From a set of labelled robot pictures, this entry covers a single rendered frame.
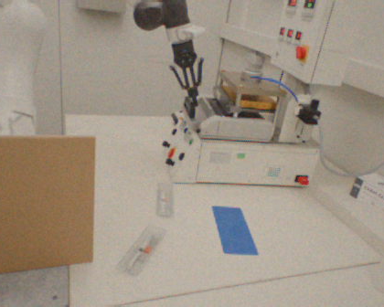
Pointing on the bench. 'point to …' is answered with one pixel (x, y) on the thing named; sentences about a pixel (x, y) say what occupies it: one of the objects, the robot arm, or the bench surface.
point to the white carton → (377, 194)
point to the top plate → (253, 83)
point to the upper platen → (259, 103)
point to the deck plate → (270, 140)
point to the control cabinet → (313, 51)
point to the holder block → (232, 112)
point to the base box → (248, 164)
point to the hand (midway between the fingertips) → (194, 97)
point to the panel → (179, 146)
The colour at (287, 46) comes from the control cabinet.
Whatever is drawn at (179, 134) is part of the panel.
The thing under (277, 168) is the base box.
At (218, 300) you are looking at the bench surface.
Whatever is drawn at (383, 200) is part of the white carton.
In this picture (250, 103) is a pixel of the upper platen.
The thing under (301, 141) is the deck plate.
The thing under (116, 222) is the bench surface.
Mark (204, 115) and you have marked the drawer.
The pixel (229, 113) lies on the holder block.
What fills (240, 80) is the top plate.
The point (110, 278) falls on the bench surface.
